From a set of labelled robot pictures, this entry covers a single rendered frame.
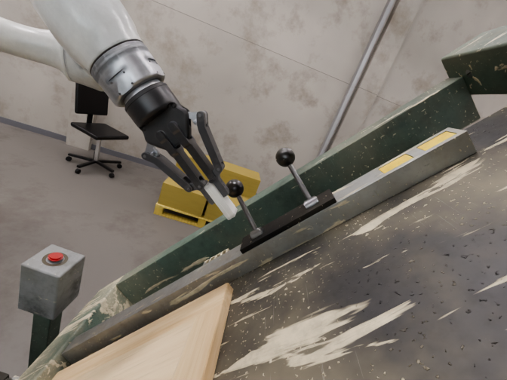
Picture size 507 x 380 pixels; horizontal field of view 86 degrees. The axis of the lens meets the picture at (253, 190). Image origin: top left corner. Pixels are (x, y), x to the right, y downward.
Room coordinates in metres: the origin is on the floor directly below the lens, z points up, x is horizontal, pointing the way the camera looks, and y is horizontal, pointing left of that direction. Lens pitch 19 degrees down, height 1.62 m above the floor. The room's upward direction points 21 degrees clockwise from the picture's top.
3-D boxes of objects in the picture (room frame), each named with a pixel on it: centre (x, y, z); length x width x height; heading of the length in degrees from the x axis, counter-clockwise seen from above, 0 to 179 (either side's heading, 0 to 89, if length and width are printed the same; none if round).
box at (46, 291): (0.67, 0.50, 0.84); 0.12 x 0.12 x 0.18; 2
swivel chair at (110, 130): (3.18, 2.04, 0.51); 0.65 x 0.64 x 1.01; 102
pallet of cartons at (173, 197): (3.08, 0.47, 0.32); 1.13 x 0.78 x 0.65; 104
